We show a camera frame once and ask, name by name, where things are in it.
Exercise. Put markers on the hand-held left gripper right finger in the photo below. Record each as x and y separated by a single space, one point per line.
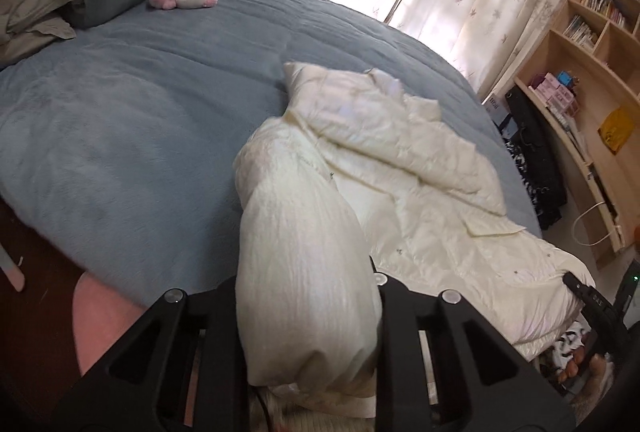
400 312

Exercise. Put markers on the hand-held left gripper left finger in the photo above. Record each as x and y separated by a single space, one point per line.
220 312

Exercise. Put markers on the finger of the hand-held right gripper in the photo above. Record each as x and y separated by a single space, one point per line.
574 284

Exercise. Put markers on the white puffer jacket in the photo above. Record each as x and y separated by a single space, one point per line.
310 262

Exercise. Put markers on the person's right forearm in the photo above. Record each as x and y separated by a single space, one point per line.
595 404

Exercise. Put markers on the person's right hand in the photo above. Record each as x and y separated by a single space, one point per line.
595 369

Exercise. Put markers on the black white printed cloth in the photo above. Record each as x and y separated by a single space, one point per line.
567 344

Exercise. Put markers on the person's pink clothed leg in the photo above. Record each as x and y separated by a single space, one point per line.
105 312

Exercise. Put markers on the black white patterned garment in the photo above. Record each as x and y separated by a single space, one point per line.
520 162

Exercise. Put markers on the black bag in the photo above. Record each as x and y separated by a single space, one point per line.
542 147

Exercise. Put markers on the yellow paper bag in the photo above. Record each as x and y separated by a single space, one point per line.
617 130

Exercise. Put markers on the stack of pink boxes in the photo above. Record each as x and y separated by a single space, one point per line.
557 95

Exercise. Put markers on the white cardboard box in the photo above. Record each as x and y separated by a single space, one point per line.
492 105

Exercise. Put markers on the blue toy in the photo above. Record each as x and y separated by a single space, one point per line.
565 79

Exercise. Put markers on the purple pouch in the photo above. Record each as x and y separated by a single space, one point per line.
537 81

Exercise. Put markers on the wooden shelf unit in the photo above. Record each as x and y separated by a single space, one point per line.
590 77

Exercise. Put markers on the white pink flat object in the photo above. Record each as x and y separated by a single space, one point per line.
12 269

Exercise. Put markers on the row of books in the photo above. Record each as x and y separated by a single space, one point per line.
580 32
602 5

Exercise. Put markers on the beige pillow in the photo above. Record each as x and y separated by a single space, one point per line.
30 7

